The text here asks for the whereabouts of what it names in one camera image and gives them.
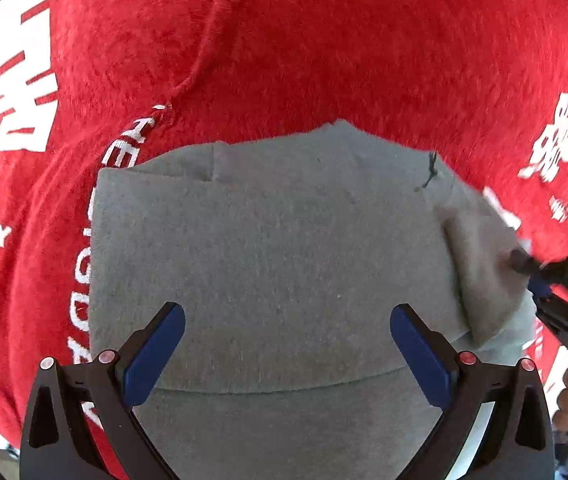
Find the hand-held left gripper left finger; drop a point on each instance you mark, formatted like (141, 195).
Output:
(154, 355)

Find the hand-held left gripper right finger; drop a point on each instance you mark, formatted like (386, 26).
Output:
(420, 355)

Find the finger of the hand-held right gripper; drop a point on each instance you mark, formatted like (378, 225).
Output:
(559, 271)
(561, 317)

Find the grey fleece garment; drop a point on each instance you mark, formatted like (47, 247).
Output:
(274, 240)

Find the red printed blanket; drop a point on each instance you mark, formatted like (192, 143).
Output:
(314, 35)

